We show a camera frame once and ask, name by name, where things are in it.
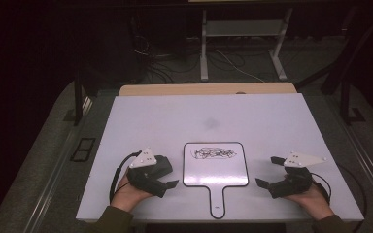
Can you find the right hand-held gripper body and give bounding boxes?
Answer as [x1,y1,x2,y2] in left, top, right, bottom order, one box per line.
[267,150,327,199]

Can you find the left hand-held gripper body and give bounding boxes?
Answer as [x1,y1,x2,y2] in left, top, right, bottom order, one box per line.
[125,148,169,199]

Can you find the white paddle whiteboard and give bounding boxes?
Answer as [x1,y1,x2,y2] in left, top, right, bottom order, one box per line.
[182,141,250,220]

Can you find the person's left hand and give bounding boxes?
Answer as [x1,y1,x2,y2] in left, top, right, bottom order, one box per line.
[111,174,153,214]

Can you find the person's right hand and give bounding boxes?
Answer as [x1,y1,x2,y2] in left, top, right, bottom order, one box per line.
[283,185,335,221]

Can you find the large white table board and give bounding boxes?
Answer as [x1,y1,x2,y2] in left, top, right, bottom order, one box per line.
[76,92,365,224]

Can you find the wooden table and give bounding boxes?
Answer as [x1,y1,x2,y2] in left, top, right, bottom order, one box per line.
[119,82,298,97]

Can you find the black slanted stand leg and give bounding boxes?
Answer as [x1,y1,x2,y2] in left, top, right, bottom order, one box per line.
[294,8,373,95]

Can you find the black upright stand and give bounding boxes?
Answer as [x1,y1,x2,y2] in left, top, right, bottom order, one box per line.
[73,71,93,127]

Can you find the white metal stand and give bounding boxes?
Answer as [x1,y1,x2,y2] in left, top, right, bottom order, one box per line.
[199,8,294,82]

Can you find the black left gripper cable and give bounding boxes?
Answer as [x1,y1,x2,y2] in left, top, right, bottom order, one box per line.
[109,150,143,204]

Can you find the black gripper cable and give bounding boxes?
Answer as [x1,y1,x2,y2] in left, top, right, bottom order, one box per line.
[310,163,369,233]
[109,150,143,204]

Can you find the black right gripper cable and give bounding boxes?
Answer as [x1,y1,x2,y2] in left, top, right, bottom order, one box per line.
[310,163,369,233]

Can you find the aluminium rail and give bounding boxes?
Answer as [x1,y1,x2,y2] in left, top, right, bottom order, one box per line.
[22,96,93,233]
[328,96,373,210]

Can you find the black floor cables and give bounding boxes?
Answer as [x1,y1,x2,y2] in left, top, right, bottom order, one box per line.
[132,32,205,83]

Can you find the white floor cable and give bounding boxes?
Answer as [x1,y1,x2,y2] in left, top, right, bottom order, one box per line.
[213,48,267,83]

